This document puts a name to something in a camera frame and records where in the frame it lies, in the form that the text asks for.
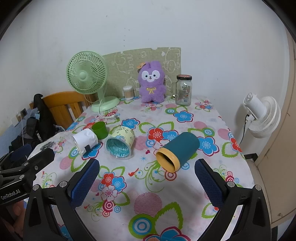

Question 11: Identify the beige cabinet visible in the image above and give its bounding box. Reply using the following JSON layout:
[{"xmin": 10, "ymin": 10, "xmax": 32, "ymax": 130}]
[{"xmin": 254, "ymin": 30, "xmax": 296, "ymax": 230}]

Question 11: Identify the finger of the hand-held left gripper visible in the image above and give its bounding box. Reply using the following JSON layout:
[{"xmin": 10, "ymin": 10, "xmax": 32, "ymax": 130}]
[{"xmin": 22, "ymin": 148, "xmax": 55, "ymax": 173}]

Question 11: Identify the wooden chair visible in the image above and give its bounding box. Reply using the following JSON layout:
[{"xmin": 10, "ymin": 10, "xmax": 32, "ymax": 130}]
[{"xmin": 42, "ymin": 91, "xmax": 98, "ymax": 131}]

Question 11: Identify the purple plush toy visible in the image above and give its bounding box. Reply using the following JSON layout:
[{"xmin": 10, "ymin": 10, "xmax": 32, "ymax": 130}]
[{"xmin": 136, "ymin": 60, "xmax": 167, "ymax": 104}]

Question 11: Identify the person's left hand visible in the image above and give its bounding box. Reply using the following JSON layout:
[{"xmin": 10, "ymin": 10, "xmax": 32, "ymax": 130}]
[{"xmin": 0, "ymin": 200, "xmax": 26, "ymax": 240}]

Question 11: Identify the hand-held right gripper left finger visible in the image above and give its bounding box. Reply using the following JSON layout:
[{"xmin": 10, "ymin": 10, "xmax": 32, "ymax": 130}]
[{"xmin": 23, "ymin": 159, "xmax": 100, "ymax": 241}]

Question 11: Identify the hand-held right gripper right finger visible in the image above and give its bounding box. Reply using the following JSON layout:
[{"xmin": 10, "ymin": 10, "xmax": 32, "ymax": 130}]
[{"xmin": 194, "ymin": 159, "xmax": 271, "ymax": 241}]

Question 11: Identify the dark cloth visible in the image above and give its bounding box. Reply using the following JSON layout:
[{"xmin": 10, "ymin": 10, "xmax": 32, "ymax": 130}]
[{"xmin": 0, "ymin": 136, "xmax": 33, "ymax": 168}]

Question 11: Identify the white cup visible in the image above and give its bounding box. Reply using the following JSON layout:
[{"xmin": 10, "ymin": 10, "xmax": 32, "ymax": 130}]
[{"xmin": 71, "ymin": 128, "xmax": 100, "ymax": 155}]

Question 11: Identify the green desk fan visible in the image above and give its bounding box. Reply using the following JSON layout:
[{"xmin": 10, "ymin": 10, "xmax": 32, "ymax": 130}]
[{"xmin": 66, "ymin": 50, "xmax": 120, "ymax": 113}]

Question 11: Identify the small green cup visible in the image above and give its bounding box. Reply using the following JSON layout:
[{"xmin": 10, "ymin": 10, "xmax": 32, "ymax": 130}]
[{"xmin": 91, "ymin": 122, "xmax": 109, "ymax": 140}]

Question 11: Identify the teal cup with yellow rim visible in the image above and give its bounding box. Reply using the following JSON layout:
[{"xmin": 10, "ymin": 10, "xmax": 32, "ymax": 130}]
[{"xmin": 156, "ymin": 132, "xmax": 200, "ymax": 172}]

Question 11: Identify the cotton swab container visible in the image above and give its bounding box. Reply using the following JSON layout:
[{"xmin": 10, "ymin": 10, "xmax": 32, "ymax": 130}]
[{"xmin": 122, "ymin": 85, "xmax": 135, "ymax": 101}]

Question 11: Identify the white fan cable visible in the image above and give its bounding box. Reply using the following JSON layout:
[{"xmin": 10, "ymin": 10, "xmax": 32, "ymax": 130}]
[{"xmin": 98, "ymin": 102, "xmax": 120, "ymax": 120}]

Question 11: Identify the white fan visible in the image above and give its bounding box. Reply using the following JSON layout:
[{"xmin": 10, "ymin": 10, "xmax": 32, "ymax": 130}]
[{"xmin": 243, "ymin": 92, "xmax": 282, "ymax": 139}]

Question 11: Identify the glass jar with lid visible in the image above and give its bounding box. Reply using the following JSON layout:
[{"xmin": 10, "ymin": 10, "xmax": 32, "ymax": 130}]
[{"xmin": 171, "ymin": 74, "xmax": 193, "ymax": 106}]

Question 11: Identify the floral tablecloth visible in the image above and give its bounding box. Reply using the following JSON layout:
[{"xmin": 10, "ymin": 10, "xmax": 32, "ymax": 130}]
[{"xmin": 29, "ymin": 94, "xmax": 255, "ymax": 241}]

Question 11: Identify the pale green printed cup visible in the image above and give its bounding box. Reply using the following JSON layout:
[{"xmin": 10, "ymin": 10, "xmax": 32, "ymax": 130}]
[{"xmin": 105, "ymin": 126, "xmax": 136, "ymax": 160}]

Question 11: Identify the black bag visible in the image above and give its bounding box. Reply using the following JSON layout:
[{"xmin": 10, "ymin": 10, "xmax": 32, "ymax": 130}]
[{"xmin": 25, "ymin": 94, "xmax": 59, "ymax": 149}]

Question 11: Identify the black fan cable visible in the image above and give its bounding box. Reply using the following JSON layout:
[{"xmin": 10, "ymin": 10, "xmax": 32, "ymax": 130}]
[{"xmin": 238, "ymin": 113, "xmax": 250, "ymax": 146}]

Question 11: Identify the green printed board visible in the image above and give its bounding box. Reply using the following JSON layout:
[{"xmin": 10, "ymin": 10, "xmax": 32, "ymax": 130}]
[{"xmin": 102, "ymin": 47, "xmax": 182, "ymax": 99}]

